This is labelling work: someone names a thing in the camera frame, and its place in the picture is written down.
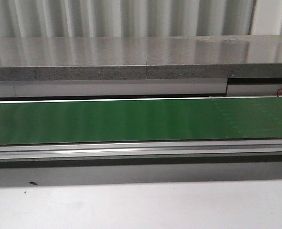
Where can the green conveyor belt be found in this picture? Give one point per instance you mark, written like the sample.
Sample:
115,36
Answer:
24,123

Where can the grey stone counter slab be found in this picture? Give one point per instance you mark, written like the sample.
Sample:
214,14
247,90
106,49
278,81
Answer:
63,59

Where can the grey panel under counter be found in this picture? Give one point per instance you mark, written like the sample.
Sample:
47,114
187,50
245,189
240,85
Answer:
146,87

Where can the white pleated curtain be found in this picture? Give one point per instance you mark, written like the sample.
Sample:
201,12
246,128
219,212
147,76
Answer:
139,18

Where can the silver aluminium conveyor frame rail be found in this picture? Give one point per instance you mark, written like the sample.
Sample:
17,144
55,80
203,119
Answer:
194,148

